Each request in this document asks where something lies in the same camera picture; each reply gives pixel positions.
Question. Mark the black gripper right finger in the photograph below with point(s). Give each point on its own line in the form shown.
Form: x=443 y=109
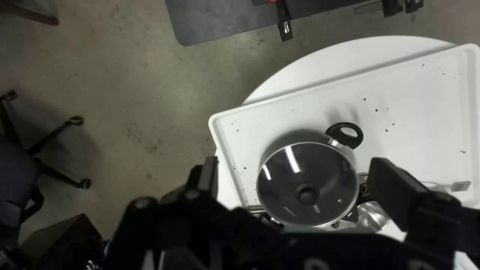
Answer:
x=407 y=196

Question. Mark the glass pot lid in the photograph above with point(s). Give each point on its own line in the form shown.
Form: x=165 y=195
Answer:
x=305 y=181

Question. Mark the white plastic tray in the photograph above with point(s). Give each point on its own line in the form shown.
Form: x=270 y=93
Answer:
x=399 y=99

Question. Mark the brown cardboard box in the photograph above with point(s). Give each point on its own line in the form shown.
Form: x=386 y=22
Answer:
x=65 y=240

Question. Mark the small steel spoon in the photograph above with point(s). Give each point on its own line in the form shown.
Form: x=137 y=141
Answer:
x=458 y=186

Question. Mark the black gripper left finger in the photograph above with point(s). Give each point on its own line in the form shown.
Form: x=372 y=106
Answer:
x=209 y=177

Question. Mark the black office chair base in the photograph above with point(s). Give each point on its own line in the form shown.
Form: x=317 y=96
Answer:
x=20 y=174

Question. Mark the dark grey floor mat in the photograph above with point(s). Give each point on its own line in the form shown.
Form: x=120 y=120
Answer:
x=225 y=16

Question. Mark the white round table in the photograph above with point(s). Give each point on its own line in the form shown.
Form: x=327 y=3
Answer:
x=339 y=60

